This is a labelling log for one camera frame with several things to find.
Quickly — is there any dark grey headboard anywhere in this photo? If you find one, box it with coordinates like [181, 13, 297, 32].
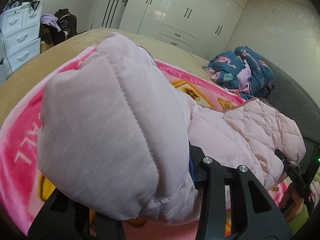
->
[259, 56, 319, 143]

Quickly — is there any dark bag clothes pile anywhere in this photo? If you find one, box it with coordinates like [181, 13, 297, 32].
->
[40, 8, 78, 46]

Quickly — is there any blue flamingo print quilt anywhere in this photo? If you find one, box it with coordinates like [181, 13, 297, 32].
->
[202, 46, 274, 101]

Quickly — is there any light pink quilted jacket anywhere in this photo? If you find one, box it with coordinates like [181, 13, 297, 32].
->
[37, 32, 306, 226]

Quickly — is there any pink football cartoon blanket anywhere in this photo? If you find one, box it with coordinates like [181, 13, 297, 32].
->
[0, 45, 288, 238]

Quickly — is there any person's hand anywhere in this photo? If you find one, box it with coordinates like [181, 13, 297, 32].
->
[278, 183, 307, 223]

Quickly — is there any white door with hanging bags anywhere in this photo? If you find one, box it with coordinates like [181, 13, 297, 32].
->
[86, 0, 128, 30]

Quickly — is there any white plastic drawer unit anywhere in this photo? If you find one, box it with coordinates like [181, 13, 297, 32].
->
[1, 1, 43, 75]

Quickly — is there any white wardrobe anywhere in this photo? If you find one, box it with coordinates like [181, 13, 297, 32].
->
[119, 0, 248, 60]

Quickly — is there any beige bed cover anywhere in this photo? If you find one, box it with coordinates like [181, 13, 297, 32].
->
[1, 28, 210, 124]

